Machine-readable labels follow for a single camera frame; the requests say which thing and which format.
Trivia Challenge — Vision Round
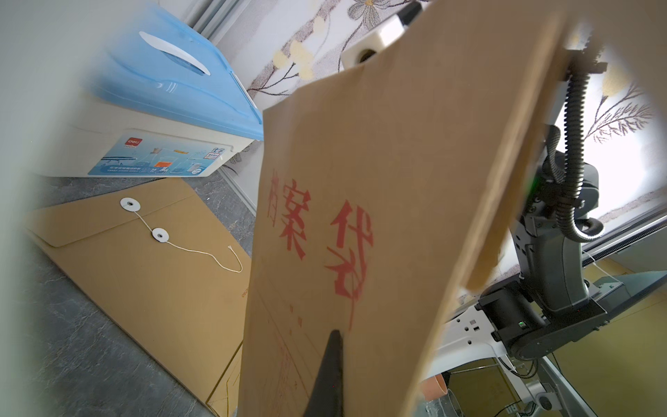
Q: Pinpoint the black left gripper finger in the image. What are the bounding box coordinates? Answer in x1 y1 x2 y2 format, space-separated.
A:
303 330 344 417

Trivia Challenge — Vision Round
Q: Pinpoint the brown kraft file bag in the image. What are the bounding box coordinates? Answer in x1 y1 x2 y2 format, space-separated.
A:
236 0 667 417
24 178 251 416

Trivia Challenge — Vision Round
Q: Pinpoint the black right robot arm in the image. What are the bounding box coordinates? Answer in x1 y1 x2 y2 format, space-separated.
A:
422 48 666 416

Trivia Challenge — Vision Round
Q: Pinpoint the blue lidded white storage box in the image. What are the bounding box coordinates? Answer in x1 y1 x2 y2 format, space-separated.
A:
29 3 263 177

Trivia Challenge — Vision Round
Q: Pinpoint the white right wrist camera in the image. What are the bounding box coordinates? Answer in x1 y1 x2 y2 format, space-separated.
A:
341 1 423 70

